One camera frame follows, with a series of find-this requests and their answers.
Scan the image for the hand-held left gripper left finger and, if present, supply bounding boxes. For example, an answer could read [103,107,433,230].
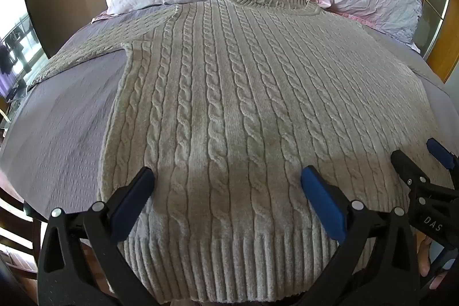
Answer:
[37,166,156,306]

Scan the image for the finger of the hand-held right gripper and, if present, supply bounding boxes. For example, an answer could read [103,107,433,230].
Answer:
[426,138,459,171]
[390,149,435,192]

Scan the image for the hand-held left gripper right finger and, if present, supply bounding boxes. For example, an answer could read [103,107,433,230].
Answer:
[300,165,421,306]

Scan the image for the beige cable-knit sweater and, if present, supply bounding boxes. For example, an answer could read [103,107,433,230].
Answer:
[26,0,453,304]

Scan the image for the dark hanging clothes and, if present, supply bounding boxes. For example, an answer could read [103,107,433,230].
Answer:
[0,29,26,77]

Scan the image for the person's right hand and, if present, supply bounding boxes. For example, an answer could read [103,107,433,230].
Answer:
[417,238,447,289]

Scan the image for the wooden headboard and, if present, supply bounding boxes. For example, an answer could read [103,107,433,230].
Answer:
[380,0,459,84]

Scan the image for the grey-purple bedspread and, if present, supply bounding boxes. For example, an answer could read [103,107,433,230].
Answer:
[0,1,459,221]

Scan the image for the window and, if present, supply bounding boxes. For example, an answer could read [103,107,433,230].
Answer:
[0,0,50,122]

